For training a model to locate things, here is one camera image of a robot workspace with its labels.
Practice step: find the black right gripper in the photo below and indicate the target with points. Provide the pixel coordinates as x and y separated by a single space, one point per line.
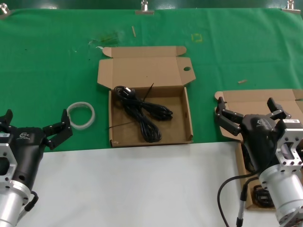
260 139

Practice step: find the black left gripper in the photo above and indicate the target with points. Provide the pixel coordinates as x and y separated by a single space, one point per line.
28 151

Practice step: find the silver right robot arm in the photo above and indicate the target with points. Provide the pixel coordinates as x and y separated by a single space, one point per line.
284 194

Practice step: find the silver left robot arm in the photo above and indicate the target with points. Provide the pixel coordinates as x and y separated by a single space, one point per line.
11 203

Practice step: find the open cardboard box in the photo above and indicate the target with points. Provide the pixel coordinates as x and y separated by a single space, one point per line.
248 97

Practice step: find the cardboard box with round hole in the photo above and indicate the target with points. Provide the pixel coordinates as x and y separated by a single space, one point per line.
146 68

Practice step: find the small wood chip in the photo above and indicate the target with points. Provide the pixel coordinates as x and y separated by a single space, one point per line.
242 81

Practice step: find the clear tape roll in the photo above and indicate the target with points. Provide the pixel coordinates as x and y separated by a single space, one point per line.
81 127

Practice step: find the green table mat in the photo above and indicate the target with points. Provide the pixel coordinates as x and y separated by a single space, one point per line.
47 71

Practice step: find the silver binder clip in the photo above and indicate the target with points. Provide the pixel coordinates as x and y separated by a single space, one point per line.
290 6
144 11

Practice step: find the metal table clamp left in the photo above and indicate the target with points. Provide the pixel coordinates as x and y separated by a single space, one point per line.
3 11

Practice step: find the thin wooden stick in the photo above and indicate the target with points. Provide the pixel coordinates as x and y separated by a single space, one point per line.
133 31

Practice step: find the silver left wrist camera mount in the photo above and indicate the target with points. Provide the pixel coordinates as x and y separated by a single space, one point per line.
7 151

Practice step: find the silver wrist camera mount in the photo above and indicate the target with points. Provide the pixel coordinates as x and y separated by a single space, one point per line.
292 137
7 151

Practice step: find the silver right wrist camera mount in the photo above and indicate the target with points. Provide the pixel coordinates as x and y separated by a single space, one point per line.
292 137

